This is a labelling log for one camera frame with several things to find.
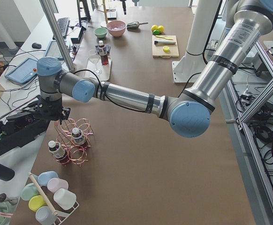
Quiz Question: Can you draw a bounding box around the pink plastic cup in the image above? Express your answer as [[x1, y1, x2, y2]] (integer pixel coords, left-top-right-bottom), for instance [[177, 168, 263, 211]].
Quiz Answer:
[[47, 178, 68, 193]]

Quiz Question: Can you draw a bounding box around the copper wire bottle basket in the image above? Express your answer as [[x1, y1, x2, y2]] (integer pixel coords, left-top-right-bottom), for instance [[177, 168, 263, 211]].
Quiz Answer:
[[54, 118, 94, 167]]

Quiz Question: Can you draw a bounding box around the half lemon slice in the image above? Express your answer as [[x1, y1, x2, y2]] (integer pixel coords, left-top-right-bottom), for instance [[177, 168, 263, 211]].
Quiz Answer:
[[162, 46, 170, 52]]

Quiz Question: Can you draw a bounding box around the steel jigger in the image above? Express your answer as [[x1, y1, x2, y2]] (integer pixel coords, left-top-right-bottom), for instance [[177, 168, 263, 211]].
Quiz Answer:
[[0, 193, 18, 205]]

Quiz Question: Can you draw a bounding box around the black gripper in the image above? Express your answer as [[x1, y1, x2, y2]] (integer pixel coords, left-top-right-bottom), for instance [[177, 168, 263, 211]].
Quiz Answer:
[[33, 96, 71, 124]]

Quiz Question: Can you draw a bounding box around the bamboo cutting board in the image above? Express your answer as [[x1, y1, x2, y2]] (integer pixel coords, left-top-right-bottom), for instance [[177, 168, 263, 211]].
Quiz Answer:
[[152, 35, 179, 58]]

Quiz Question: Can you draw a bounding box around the wooden rack handle rod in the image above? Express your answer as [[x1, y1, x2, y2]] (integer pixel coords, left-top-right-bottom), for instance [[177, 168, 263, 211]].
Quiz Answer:
[[28, 172, 58, 216]]

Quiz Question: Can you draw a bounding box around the tea bottle white cap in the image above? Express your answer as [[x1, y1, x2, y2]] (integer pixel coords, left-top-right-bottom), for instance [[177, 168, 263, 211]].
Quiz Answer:
[[98, 40, 109, 65]]

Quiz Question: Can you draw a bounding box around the green plastic cup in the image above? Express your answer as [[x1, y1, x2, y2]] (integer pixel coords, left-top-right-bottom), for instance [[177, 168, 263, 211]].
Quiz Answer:
[[21, 183, 39, 201]]

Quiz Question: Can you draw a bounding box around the steel muddler black tip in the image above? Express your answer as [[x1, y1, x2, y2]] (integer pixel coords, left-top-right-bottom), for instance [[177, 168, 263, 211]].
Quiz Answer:
[[154, 40, 176, 45]]

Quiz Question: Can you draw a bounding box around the teach pendant upper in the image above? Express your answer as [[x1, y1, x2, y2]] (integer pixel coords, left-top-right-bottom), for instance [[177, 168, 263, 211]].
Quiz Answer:
[[44, 40, 63, 60]]

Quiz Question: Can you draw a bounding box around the teach pendant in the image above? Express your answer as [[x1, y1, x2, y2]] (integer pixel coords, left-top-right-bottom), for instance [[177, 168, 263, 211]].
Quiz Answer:
[[5, 58, 37, 84], [44, 40, 63, 60]]

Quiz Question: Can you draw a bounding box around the grey plastic cup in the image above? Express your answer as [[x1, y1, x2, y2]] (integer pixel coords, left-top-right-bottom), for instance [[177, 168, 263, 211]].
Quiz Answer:
[[35, 206, 56, 225]]

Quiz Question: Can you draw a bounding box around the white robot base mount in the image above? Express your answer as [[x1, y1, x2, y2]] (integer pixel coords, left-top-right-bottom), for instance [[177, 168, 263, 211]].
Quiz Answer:
[[172, 0, 222, 83]]

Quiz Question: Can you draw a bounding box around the clear wine glass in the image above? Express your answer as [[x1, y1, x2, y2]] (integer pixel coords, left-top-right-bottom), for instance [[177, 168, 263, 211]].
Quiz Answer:
[[89, 49, 101, 75]]

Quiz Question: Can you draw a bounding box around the black foam case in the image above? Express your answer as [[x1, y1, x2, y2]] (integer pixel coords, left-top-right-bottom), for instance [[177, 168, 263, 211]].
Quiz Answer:
[[0, 112, 49, 156]]

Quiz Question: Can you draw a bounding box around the yellow plastic knife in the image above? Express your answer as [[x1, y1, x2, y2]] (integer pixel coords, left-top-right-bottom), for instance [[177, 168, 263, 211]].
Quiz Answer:
[[155, 35, 173, 40]]

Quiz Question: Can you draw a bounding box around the pink bowl of ice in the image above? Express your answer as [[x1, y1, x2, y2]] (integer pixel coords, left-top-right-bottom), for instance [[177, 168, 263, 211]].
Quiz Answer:
[[106, 20, 127, 37]]

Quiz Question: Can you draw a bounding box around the teach pendant lower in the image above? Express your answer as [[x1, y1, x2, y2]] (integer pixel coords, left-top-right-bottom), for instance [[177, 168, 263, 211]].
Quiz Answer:
[[5, 58, 37, 84]]

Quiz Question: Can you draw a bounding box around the white cup rack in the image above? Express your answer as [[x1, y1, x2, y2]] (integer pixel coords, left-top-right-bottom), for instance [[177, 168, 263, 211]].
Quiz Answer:
[[28, 172, 80, 225]]

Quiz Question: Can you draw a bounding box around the mint green bowl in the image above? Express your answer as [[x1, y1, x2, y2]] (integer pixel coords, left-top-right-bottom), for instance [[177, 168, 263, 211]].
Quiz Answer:
[[94, 27, 107, 38]]

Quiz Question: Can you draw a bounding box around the light blue plastic cup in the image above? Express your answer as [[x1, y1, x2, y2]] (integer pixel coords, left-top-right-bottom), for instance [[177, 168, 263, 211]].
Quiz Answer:
[[38, 171, 59, 186]]

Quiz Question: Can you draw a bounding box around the yellow lemon upper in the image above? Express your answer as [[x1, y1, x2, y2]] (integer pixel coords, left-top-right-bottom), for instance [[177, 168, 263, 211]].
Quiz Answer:
[[151, 24, 159, 32]]

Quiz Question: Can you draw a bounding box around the white plastic cup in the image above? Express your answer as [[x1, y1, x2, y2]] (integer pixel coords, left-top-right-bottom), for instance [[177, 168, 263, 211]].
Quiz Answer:
[[53, 188, 76, 210]]

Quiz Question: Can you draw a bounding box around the yellow plastic cup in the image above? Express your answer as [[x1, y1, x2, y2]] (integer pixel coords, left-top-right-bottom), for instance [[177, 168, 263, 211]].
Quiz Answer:
[[28, 195, 47, 212]]

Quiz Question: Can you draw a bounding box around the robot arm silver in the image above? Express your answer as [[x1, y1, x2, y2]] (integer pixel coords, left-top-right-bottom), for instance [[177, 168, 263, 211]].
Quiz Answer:
[[35, 0, 273, 138]]

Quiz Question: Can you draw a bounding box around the cream rabbit tray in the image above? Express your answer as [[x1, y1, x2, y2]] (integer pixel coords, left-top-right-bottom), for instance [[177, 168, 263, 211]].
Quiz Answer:
[[86, 56, 112, 81]]

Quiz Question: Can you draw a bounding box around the steel ice scoop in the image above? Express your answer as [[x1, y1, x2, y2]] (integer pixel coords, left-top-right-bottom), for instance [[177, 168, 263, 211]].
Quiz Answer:
[[127, 21, 148, 30]]

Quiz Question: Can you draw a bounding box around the wooden cup tree stand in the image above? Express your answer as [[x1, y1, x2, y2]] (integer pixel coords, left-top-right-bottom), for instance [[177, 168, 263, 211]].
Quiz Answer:
[[96, 0, 117, 28]]

